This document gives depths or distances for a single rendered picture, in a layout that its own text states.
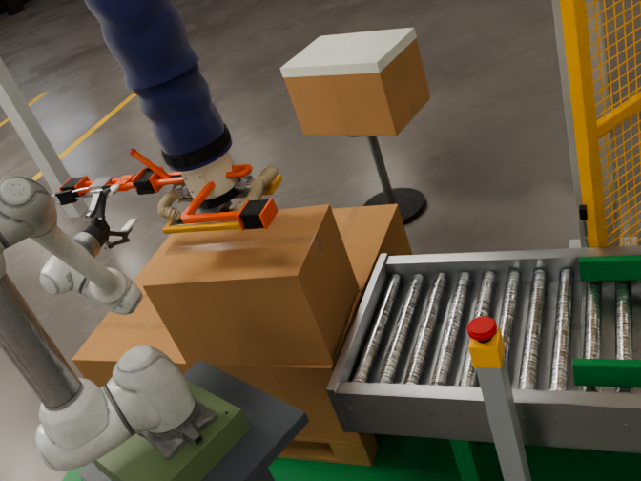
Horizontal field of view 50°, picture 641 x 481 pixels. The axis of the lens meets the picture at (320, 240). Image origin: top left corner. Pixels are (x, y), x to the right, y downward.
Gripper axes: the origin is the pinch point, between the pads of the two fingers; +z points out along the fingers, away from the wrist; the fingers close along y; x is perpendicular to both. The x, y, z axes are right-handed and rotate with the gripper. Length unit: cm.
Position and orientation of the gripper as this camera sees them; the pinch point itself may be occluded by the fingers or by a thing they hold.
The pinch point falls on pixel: (123, 204)
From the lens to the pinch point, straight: 236.7
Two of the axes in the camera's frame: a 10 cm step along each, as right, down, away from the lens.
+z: 3.2, -6.1, 7.3
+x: 9.0, -0.5, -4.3
